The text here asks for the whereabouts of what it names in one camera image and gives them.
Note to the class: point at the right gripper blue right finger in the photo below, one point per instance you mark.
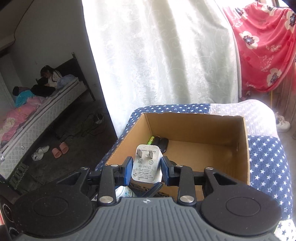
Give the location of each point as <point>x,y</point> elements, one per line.
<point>182,177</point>

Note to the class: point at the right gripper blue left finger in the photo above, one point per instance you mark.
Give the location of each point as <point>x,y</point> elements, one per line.
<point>113,176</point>

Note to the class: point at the white pill bottle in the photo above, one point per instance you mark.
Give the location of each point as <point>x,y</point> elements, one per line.
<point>124,191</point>

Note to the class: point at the white USB charger plug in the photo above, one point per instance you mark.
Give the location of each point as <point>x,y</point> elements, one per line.
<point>147,164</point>

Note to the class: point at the black car key fob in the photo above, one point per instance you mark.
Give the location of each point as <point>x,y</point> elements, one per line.
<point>163,144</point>

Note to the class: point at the green lip balm tube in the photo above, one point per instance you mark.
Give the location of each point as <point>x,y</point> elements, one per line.
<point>150,140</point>

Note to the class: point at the black cylinder tube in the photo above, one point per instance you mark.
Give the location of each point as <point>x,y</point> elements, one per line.
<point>156,140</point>

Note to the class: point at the brown cardboard box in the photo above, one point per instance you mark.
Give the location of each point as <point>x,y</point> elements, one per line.
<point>195,140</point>

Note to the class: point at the pink slippers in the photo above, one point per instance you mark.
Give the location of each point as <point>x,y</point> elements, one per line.
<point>61,150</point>

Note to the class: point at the white sneakers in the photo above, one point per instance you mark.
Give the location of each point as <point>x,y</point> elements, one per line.
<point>39,153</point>

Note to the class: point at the star pattern blanket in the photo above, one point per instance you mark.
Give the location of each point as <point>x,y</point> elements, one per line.
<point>269,170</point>

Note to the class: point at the black box with dials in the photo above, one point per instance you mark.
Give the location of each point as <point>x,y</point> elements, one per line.
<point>8,227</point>

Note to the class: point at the bed with white mattress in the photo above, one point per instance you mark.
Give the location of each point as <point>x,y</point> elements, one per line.
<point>51,107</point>

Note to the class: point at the person sitting on bed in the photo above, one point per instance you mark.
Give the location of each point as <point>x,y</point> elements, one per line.
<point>48,83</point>

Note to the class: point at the pink bedding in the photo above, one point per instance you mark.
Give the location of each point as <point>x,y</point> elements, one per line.
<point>16,117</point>

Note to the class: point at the white lace curtain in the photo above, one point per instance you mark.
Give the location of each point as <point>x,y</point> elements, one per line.
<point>162,52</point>

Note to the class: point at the red floral cloth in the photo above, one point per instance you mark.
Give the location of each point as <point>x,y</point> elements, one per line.
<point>265,36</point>

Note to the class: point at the power strip with cables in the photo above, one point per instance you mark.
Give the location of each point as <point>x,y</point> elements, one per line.
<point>93,125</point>

